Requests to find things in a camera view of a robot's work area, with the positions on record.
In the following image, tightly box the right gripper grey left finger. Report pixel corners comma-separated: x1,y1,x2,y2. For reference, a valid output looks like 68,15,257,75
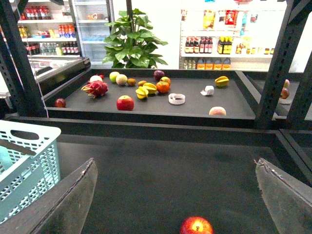
0,158,98,234

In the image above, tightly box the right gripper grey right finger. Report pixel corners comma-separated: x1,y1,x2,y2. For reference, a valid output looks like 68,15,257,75
255,158,312,234

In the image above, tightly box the light blue plastic basket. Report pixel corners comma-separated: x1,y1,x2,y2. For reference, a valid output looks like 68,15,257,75
0,120,61,223

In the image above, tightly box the red yellow mango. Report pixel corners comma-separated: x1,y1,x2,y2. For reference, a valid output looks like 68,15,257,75
160,77,171,85

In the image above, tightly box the red apple near gripper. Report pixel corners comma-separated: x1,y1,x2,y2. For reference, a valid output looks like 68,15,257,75
179,216,214,234

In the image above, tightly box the red fruit side tray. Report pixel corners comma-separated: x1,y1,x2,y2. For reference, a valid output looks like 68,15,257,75
280,87,290,99

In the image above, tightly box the small dark red fruit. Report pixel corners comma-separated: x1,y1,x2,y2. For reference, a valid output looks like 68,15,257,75
54,98,66,108

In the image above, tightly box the pale peach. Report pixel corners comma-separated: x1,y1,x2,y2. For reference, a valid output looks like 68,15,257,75
209,106,226,116

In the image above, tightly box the black fruit tray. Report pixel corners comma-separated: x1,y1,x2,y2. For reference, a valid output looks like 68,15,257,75
44,69,259,128

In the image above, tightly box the red apple on tray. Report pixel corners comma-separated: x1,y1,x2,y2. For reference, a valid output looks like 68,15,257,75
116,95,134,111

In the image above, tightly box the pink dragon fruit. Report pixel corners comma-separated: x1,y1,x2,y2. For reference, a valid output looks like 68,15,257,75
81,80,108,98

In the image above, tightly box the yellow starfruit right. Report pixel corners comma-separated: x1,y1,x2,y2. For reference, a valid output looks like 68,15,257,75
215,76,230,88

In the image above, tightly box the yellow starfruit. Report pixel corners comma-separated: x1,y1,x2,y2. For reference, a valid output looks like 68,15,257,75
215,76,230,88
136,86,149,99
142,82,157,95

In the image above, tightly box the white paper roll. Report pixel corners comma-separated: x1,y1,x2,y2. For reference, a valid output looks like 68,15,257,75
200,85,215,96

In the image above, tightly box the glass freezer cabinet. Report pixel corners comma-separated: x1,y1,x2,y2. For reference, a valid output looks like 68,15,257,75
28,56,91,95

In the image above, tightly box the white round fruit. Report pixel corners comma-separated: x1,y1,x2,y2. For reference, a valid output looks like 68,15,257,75
89,75,103,82

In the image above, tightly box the yellow starfruit front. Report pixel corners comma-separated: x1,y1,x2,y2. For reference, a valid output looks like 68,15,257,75
136,86,149,99

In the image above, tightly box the green apple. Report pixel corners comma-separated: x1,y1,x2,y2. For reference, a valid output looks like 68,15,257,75
109,71,119,83

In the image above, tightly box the pale melon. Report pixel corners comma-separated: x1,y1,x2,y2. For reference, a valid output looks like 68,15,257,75
116,74,128,85

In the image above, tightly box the brown kiwi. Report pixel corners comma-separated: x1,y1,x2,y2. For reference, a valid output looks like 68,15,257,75
127,78,136,87

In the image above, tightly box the small olive fruit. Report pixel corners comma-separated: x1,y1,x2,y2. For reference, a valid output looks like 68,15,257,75
138,80,147,87

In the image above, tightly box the yellow starfruit middle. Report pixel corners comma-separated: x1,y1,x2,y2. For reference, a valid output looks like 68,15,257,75
142,82,157,95

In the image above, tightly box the orange persimmon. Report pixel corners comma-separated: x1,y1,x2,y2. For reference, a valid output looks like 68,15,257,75
156,81,170,94

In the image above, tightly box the dark purple fruit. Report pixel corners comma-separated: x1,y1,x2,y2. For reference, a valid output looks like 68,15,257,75
153,70,165,80

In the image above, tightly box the bottle shelf right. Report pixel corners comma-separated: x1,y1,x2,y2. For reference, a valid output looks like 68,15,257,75
179,0,287,71

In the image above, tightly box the green potted plant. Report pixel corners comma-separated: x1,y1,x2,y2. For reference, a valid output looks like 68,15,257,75
102,8,168,69

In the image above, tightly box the drinks shelf left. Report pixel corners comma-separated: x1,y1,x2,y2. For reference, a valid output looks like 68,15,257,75
10,0,81,58

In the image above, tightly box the black shelf post left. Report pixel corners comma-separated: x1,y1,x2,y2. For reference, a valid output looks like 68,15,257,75
0,0,48,117

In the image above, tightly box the black shelf post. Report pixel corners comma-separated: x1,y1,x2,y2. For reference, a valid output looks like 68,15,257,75
0,0,48,117
254,0,312,129

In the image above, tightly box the black shelf post right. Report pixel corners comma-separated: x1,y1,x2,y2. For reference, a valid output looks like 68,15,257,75
254,0,312,129

